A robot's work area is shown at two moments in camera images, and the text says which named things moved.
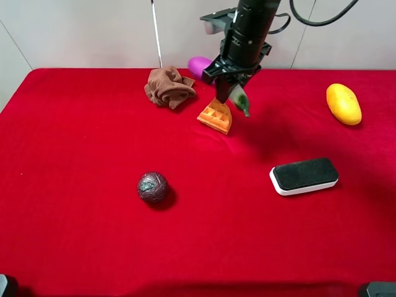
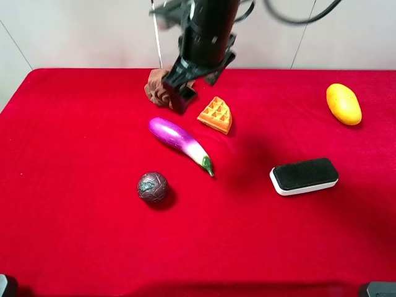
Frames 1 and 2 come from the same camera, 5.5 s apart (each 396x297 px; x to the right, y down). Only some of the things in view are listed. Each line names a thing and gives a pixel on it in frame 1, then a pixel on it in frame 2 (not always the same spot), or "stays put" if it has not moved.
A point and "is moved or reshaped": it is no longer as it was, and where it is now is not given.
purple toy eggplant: x=197 y=65 is moved or reshaped
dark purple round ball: x=151 y=187 stays put
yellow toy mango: x=344 y=104 stays put
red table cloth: x=103 y=193 stays put
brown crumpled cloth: x=166 y=86 stays put
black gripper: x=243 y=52 -> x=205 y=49
